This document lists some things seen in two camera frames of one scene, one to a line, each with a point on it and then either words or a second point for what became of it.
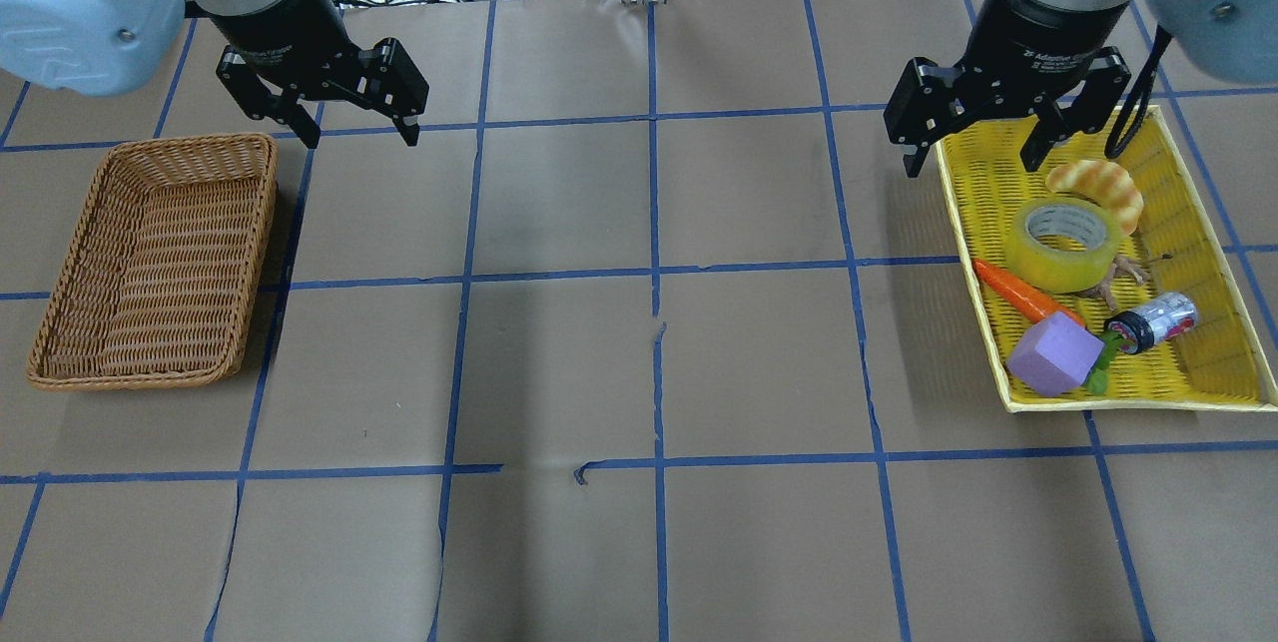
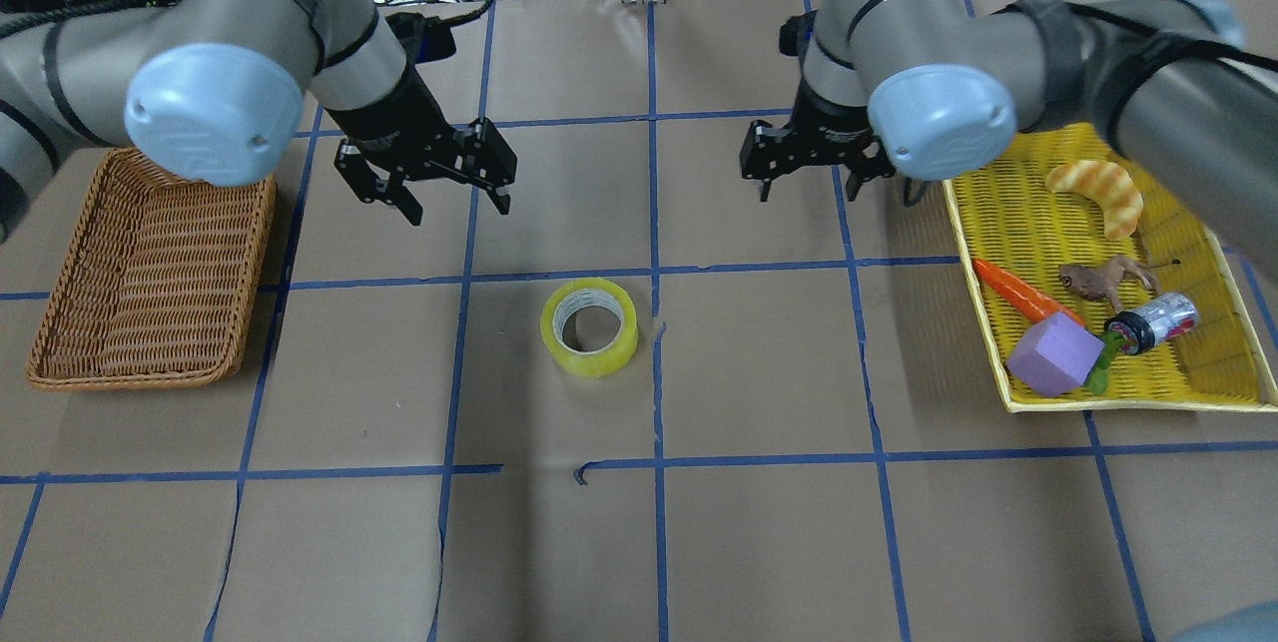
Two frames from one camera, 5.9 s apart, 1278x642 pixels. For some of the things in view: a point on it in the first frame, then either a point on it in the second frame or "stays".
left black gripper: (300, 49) to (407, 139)
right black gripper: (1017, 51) to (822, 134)
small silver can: (1136, 330) stays
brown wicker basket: (160, 287) stays
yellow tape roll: (1088, 223) to (589, 326)
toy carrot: (1030, 304) stays
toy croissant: (1104, 183) stays
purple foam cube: (1054, 353) stays
